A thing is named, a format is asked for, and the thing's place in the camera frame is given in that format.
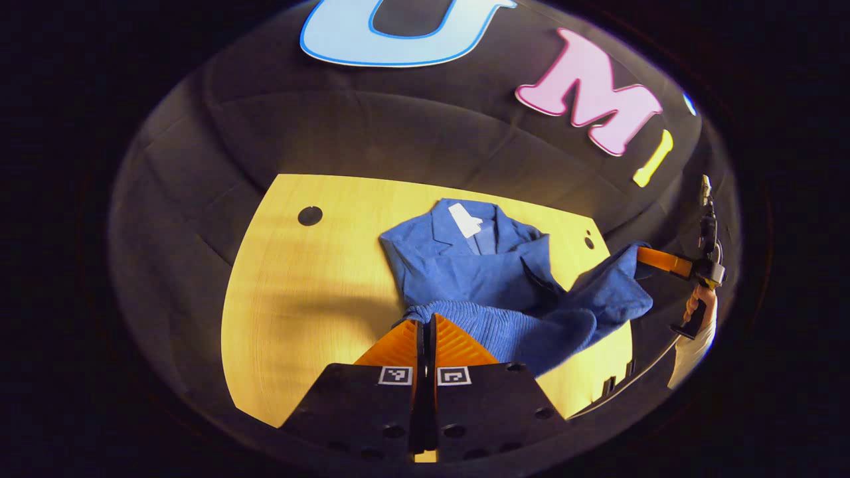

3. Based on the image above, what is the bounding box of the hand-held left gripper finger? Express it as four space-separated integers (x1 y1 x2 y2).
424 313 573 465
279 319 426 465

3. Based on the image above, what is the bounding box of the blue knit garment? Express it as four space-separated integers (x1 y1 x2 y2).
378 197 655 380

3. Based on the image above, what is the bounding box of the black backdrop cloth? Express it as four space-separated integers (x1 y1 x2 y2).
106 0 742 429

